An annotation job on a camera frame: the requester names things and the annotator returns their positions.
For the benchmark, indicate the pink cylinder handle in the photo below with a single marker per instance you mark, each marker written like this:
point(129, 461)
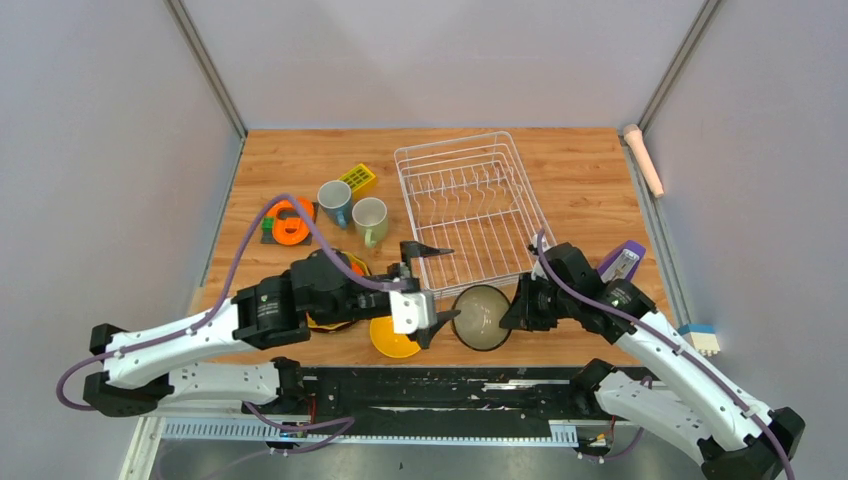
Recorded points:
point(634, 138)

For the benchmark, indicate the white blue toy block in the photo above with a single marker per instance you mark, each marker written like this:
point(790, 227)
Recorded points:
point(702, 337)

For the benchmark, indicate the light green mug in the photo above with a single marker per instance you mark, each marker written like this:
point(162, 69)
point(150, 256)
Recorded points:
point(370, 216)

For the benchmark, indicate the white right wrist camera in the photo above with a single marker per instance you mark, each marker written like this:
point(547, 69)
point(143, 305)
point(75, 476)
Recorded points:
point(538, 244)

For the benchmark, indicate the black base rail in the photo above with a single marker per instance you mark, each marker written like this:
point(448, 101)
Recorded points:
point(536, 406)

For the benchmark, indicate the dark blue floral bowl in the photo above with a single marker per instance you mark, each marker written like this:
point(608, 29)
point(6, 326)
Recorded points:
point(477, 325)

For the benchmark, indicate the white wire dish rack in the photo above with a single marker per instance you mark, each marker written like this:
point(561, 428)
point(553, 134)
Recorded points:
point(472, 198)

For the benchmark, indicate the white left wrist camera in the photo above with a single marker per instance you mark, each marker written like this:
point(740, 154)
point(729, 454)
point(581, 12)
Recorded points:
point(412, 311)

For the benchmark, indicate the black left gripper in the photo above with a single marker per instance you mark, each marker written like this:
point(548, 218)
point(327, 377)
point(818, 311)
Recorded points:
point(413, 249)

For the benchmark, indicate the blue dotted mug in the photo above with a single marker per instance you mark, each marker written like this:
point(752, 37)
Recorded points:
point(335, 197)

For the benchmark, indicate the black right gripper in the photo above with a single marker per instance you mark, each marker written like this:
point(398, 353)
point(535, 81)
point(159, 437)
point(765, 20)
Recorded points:
point(520, 314)

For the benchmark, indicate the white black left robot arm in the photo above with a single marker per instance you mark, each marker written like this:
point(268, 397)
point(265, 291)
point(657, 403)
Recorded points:
point(142, 371)

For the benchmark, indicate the orange handle toy on pad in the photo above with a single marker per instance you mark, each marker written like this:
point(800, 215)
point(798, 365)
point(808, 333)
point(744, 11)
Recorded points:
point(282, 225)

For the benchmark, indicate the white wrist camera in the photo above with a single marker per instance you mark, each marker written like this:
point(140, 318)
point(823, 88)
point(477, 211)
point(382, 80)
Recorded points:
point(538, 244)
point(412, 311)

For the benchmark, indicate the yellow toy block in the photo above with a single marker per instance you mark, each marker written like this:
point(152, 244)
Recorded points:
point(361, 180)

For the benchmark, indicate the yellow ribbed bowl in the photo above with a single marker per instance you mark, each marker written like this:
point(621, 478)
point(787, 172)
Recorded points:
point(389, 343)

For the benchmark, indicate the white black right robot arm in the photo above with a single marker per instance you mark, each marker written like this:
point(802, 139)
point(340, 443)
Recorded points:
point(728, 432)

